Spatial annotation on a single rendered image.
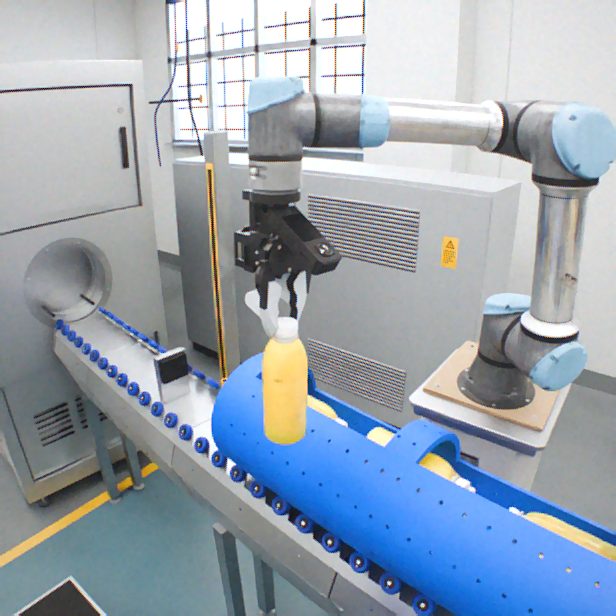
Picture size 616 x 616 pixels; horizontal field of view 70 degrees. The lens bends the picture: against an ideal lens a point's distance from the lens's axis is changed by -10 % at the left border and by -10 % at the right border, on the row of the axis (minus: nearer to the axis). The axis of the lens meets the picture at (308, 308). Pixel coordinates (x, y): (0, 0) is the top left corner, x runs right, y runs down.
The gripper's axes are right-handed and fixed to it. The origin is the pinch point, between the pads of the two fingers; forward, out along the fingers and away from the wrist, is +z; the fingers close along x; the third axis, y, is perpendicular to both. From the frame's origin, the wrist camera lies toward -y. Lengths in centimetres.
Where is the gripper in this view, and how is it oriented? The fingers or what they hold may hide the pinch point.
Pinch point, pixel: (285, 325)
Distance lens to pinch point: 73.4
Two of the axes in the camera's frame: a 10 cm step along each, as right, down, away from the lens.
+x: -6.9, 2.7, -6.7
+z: -0.2, 9.2, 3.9
